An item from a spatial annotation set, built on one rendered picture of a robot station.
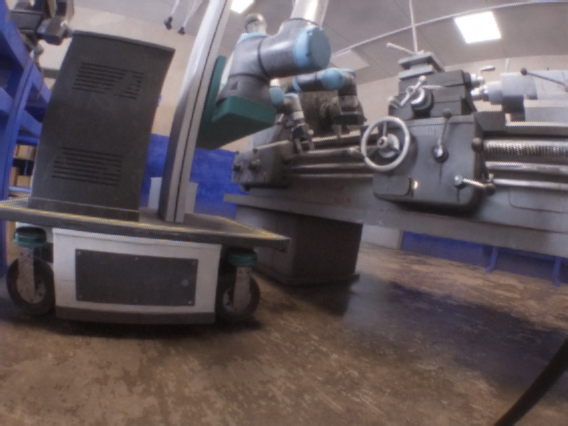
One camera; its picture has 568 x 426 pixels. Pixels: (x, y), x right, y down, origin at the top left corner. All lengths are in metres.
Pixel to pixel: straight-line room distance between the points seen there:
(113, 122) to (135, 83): 0.13
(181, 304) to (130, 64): 0.69
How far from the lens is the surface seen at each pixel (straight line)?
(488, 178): 0.93
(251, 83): 0.85
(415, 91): 0.94
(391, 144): 0.95
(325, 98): 1.89
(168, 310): 0.76
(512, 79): 1.35
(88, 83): 0.83
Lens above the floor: 0.41
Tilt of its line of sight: 1 degrees down
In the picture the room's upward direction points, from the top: 8 degrees clockwise
